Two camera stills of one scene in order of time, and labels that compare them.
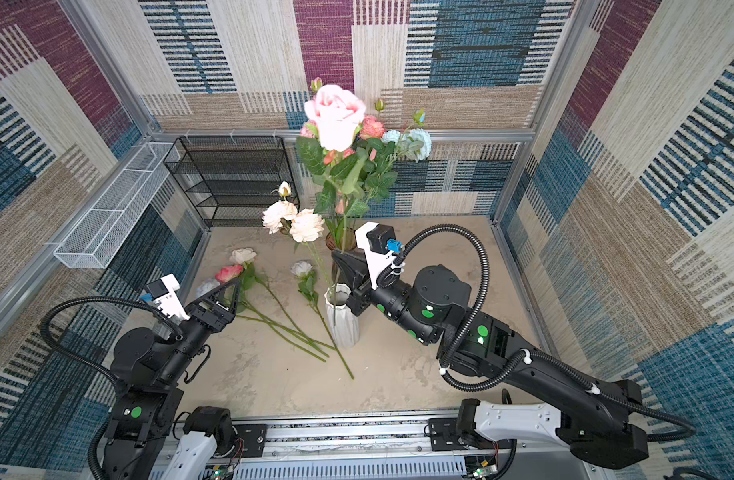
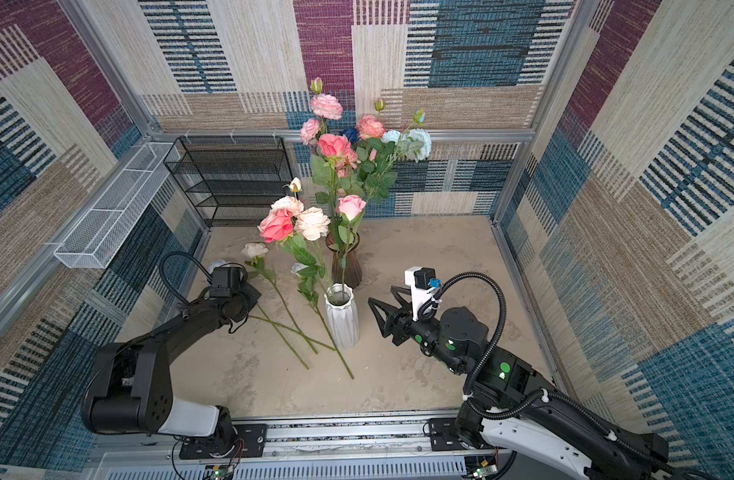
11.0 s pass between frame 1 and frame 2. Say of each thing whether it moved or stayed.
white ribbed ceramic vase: stayed
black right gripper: moved
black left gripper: moved
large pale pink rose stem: moved
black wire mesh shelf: stayed
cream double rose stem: moved
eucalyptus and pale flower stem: stayed
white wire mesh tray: stayed
